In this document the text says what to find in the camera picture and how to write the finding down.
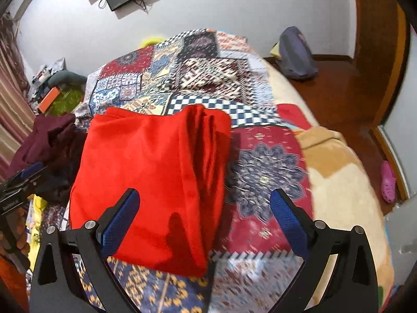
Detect red garment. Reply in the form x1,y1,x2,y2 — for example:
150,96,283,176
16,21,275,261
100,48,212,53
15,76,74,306
68,104,232,278

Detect purple backpack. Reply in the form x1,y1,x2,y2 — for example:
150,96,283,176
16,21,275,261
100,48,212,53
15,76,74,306
275,26,319,80

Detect dark maroon clothes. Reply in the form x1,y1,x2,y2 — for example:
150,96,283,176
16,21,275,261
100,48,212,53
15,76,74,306
11,113,88,203

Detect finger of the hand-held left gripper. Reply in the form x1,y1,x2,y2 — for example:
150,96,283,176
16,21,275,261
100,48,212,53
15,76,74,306
7,161,49,191

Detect pink striped curtain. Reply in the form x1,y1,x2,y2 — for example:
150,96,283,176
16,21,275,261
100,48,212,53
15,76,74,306
0,13,36,177

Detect patchwork printed blanket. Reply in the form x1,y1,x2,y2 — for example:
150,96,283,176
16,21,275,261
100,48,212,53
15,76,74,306
24,29,315,313

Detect orange box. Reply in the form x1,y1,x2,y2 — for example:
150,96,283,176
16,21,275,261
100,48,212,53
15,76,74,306
37,86,62,113

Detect yellow printed cloth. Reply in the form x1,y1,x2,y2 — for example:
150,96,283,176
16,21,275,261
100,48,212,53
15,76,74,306
24,194,49,268

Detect pink clog shoe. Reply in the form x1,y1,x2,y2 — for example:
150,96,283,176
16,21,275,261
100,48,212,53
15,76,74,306
381,160,397,203

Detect green cloth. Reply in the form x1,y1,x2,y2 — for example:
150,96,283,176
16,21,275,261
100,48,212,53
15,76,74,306
44,86,86,116

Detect wooden door frame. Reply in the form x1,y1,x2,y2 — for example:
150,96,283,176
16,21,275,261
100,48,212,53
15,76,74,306
352,0,412,201

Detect yellow-green cushion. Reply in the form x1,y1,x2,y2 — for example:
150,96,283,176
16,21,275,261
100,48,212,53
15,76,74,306
140,35,165,48

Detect white ribbed suitcase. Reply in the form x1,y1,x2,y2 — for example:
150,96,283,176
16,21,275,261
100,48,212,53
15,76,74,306
384,196,417,300

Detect beige fleece blanket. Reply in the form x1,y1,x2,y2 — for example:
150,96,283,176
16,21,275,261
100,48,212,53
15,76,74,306
262,57,396,313

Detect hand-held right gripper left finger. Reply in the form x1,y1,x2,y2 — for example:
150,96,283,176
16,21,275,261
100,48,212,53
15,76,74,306
29,187,142,313

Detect grey-teal plush pillow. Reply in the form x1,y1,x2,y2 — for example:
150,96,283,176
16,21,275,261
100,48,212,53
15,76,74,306
48,71,88,88

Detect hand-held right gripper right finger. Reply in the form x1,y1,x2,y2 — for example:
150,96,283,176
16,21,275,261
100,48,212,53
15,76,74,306
269,187,380,313

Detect person's left hand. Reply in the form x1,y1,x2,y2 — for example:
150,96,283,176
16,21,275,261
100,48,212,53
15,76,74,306
13,207,32,258

